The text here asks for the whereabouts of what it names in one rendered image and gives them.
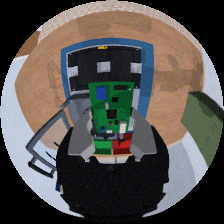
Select red bin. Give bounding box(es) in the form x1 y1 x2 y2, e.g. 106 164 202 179
113 133 133 155

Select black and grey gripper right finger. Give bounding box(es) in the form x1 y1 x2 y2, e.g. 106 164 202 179
129 107 169 184

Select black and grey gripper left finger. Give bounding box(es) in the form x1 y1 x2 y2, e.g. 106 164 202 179
56 108 95 185

